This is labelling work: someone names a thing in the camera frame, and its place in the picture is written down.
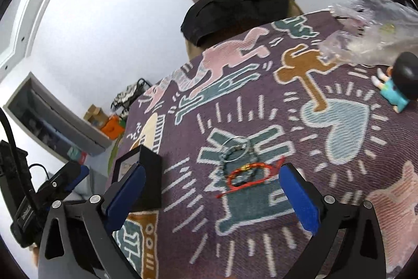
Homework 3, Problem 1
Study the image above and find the black shoe rack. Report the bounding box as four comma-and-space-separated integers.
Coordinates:
111, 78, 155, 118

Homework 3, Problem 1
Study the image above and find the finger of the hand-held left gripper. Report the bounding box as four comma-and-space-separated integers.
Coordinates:
37, 163, 89, 203

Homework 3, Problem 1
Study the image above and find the black jewelry box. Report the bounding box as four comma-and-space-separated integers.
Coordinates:
112, 145, 163, 211

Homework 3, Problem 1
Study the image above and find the printed purple blanket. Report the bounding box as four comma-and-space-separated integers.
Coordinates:
108, 9, 418, 279

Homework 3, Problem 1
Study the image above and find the clear plastic bag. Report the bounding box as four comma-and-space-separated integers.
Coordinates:
318, 0, 418, 67

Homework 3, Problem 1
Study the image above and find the grey bead bracelet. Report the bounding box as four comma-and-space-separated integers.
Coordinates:
218, 144, 252, 183

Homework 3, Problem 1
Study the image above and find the small cardboard box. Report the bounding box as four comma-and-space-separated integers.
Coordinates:
84, 105, 108, 127

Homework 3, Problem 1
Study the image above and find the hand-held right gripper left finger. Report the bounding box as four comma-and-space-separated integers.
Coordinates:
37, 161, 146, 279

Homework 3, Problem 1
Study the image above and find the green oval mat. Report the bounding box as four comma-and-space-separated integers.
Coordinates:
107, 135, 123, 175

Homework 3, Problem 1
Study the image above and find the orange box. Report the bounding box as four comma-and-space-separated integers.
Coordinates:
101, 116, 126, 140

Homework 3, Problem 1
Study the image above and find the black-haired doll figure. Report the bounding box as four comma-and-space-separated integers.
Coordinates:
371, 51, 418, 113

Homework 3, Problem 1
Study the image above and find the grey doorway frame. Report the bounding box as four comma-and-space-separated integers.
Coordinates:
3, 71, 113, 165

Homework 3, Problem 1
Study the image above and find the red string bracelet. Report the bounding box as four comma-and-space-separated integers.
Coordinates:
217, 156, 286, 199

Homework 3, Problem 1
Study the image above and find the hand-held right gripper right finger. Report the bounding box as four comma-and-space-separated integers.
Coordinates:
279, 163, 387, 279

